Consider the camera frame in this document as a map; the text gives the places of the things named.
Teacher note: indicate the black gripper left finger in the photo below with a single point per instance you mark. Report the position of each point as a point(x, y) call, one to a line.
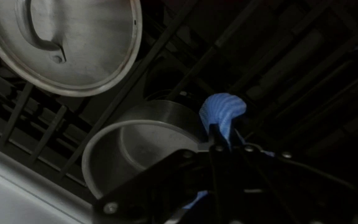
point(158, 187)

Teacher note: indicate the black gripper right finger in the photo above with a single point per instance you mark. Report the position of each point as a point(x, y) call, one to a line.
point(291, 191)

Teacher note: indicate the blue cloth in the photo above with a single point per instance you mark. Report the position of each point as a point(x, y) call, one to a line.
point(222, 110)

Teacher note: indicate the black steel gas stove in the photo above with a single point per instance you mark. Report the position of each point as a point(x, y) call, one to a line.
point(278, 63)

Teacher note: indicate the small steel saucepan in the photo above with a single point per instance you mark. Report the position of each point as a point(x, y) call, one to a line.
point(145, 141)

